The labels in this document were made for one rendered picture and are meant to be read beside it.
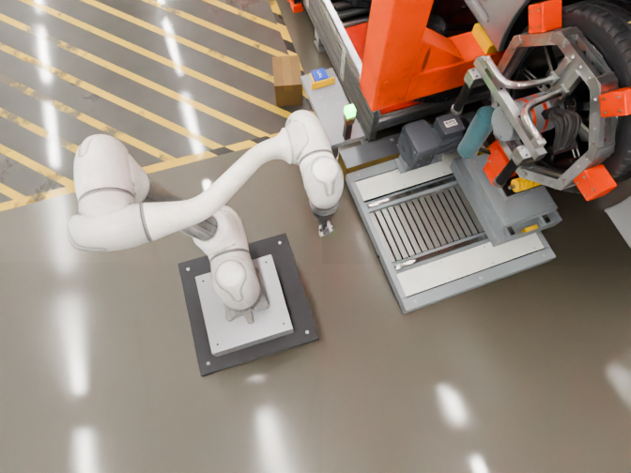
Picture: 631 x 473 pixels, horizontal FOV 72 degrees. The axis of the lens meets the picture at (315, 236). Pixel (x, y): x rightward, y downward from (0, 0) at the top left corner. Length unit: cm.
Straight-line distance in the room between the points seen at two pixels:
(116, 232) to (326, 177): 52
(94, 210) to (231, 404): 127
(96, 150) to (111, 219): 19
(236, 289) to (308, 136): 62
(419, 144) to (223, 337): 124
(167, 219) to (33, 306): 153
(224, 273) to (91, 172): 59
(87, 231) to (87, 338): 130
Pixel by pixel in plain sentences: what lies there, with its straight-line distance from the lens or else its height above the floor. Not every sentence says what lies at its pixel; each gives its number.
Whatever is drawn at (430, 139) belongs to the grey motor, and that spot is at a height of 41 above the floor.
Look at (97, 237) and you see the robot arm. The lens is 114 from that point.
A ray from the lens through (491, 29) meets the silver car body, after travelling 213.
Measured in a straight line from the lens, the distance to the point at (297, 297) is 188.
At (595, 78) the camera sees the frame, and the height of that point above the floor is 112.
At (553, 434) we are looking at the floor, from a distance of 239.
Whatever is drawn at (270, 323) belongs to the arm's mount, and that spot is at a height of 40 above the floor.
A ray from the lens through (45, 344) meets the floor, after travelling 249.
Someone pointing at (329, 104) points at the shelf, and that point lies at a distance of 216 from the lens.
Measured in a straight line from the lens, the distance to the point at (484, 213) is 236.
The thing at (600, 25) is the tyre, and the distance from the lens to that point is 170.
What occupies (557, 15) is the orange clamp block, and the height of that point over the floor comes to 109.
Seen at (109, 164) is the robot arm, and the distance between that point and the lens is 121.
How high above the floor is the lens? 212
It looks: 68 degrees down
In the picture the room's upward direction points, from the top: 2 degrees clockwise
